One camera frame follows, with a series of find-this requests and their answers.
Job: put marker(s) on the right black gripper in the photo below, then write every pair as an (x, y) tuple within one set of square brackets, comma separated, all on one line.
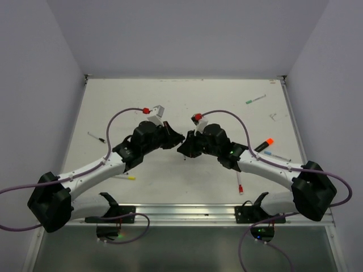
[(188, 147)]

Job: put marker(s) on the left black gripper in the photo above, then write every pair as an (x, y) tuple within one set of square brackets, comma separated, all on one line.
[(172, 137)]

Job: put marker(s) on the black capped white pen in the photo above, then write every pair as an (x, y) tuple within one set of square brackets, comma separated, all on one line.
[(97, 137)]

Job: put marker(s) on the green capped white pen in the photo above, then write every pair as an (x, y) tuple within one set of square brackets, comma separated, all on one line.
[(255, 99)]

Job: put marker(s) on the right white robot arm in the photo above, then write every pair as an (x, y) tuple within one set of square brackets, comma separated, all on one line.
[(308, 191)]

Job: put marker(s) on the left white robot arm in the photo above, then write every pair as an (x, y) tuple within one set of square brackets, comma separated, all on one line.
[(56, 199)]

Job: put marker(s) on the yellow capped white pen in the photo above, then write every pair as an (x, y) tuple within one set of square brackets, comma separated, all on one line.
[(122, 177)]

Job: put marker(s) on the blue capped white pen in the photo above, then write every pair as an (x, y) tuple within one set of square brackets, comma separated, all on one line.
[(277, 156)]

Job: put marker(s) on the red capped white marker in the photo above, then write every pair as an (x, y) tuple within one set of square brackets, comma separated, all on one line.
[(239, 181)]

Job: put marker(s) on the orange capped black highlighter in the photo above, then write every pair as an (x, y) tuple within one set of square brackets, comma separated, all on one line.
[(264, 145)]

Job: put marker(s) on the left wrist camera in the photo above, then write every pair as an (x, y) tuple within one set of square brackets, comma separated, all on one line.
[(155, 115)]

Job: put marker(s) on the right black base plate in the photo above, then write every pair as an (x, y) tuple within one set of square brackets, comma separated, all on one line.
[(251, 212)]

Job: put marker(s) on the aluminium mounting rail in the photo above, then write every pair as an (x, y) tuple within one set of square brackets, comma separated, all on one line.
[(199, 215)]

